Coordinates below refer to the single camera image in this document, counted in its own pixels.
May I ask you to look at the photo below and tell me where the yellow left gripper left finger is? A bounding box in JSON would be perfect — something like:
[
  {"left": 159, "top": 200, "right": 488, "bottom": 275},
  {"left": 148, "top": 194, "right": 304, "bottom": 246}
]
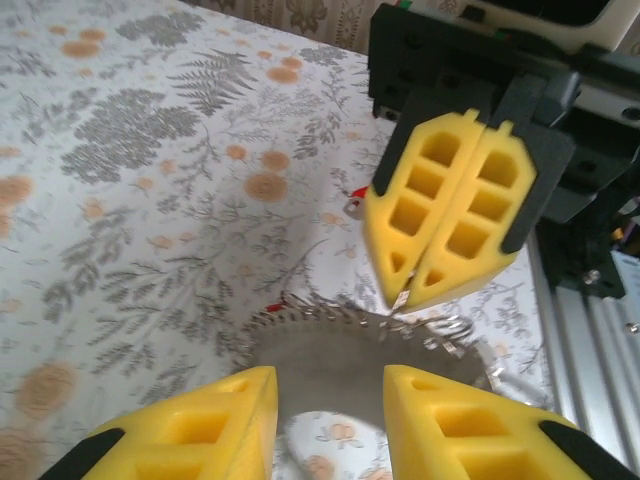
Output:
[{"left": 42, "top": 364, "right": 279, "bottom": 480}]

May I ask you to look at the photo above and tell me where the numbered metal key ring disc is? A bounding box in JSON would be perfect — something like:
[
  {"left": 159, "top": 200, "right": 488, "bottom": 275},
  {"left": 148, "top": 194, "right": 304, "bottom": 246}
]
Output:
[{"left": 239, "top": 292, "right": 509, "bottom": 451}]

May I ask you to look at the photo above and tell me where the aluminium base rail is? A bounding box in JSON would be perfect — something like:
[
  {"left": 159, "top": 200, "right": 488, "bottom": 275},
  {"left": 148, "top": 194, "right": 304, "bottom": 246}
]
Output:
[{"left": 529, "top": 234, "right": 640, "bottom": 480}]

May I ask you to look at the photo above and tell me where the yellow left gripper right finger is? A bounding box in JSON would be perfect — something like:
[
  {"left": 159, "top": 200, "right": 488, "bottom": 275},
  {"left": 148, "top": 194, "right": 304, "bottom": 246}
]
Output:
[{"left": 382, "top": 363, "right": 636, "bottom": 480}]

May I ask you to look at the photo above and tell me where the slotted grey cable duct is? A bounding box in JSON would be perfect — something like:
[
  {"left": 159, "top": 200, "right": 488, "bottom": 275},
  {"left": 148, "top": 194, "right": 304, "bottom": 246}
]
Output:
[{"left": 610, "top": 249, "right": 640, "bottom": 289}]

